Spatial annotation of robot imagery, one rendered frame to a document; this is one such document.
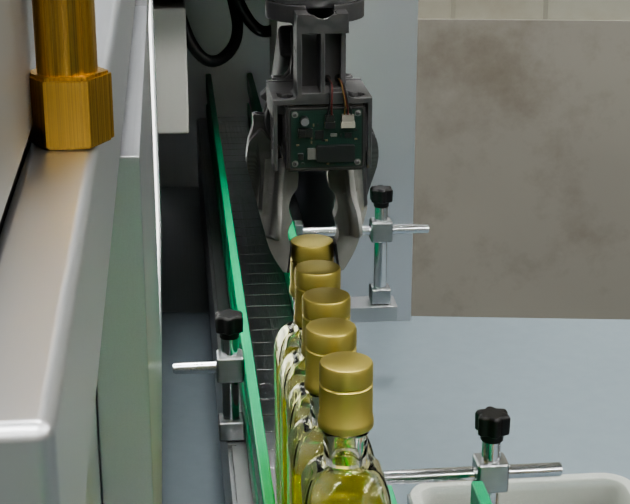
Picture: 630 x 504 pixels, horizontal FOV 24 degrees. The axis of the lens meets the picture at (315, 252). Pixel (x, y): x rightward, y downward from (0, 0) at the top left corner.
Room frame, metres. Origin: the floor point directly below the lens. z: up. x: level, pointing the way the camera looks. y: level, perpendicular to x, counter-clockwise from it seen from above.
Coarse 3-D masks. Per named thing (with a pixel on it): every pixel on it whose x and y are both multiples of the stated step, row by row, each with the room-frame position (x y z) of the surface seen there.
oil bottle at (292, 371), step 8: (296, 352) 1.01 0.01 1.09; (288, 360) 1.01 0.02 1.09; (296, 360) 1.00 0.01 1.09; (304, 360) 1.00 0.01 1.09; (280, 368) 1.02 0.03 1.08; (288, 368) 1.00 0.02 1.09; (296, 368) 0.99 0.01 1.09; (304, 368) 0.99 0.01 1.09; (280, 376) 1.01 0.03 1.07; (288, 376) 0.99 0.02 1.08; (296, 376) 0.98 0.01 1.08; (304, 376) 0.98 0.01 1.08; (280, 384) 1.01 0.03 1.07; (288, 384) 0.98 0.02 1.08; (296, 384) 0.98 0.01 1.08; (280, 392) 1.01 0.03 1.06; (288, 392) 0.98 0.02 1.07; (280, 400) 1.01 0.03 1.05; (280, 408) 1.01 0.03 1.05; (280, 416) 1.01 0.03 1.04; (280, 424) 1.01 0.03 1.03; (280, 432) 1.01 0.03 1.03; (280, 440) 1.01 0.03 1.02; (280, 448) 1.01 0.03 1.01; (280, 456) 1.01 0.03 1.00; (280, 464) 1.01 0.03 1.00; (280, 472) 1.02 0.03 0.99; (280, 480) 1.02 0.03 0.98; (280, 488) 1.02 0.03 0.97; (280, 496) 1.02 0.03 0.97
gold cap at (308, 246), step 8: (296, 240) 1.06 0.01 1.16; (304, 240) 1.06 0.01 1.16; (312, 240) 1.06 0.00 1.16; (320, 240) 1.06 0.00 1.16; (328, 240) 1.06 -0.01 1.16; (296, 248) 1.05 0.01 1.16; (304, 248) 1.05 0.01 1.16; (312, 248) 1.05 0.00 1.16; (320, 248) 1.05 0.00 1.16; (328, 248) 1.06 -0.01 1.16; (296, 256) 1.05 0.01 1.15; (304, 256) 1.05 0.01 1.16; (312, 256) 1.05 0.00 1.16; (320, 256) 1.05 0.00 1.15; (328, 256) 1.05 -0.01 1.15; (296, 264) 1.05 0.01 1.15
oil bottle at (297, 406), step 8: (296, 392) 0.95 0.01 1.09; (304, 392) 0.94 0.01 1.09; (288, 400) 0.96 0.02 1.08; (296, 400) 0.94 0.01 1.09; (304, 400) 0.93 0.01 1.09; (288, 408) 0.95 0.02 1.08; (296, 408) 0.93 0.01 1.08; (304, 408) 0.93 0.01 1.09; (288, 416) 0.94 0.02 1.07; (296, 416) 0.93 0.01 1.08; (304, 416) 0.92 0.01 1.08; (288, 424) 0.94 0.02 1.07; (288, 432) 0.93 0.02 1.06
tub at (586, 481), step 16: (512, 480) 1.28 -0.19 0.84; (528, 480) 1.28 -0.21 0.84; (544, 480) 1.28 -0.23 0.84; (560, 480) 1.28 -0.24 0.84; (576, 480) 1.28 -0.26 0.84; (592, 480) 1.28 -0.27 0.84; (608, 480) 1.28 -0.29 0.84; (624, 480) 1.28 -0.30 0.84; (416, 496) 1.24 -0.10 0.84; (432, 496) 1.26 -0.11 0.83; (448, 496) 1.27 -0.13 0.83; (464, 496) 1.27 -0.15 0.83; (512, 496) 1.27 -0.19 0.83; (528, 496) 1.27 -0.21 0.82; (544, 496) 1.28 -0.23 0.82; (560, 496) 1.28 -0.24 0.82; (576, 496) 1.28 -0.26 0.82; (592, 496) 1.28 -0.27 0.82; (608, 496) 1.28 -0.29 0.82; (624, 496) 1.26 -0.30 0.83
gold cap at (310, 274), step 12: (300, 264) 1.01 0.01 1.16; (312, 264) 1.01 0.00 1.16; (324, 264) 1.01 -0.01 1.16; (336, 264) 1.01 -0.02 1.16; (300, 276) 1.00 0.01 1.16; (312, 276) 0.99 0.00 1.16; (324, 276) 0.99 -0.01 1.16; (336, 276) 1.00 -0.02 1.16; (300, 288) 1.00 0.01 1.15; (312, 288) 0.99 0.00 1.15; (300, 300) 1.00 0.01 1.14; (300, 312) 1.00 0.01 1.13; (300, 324) 1.00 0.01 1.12
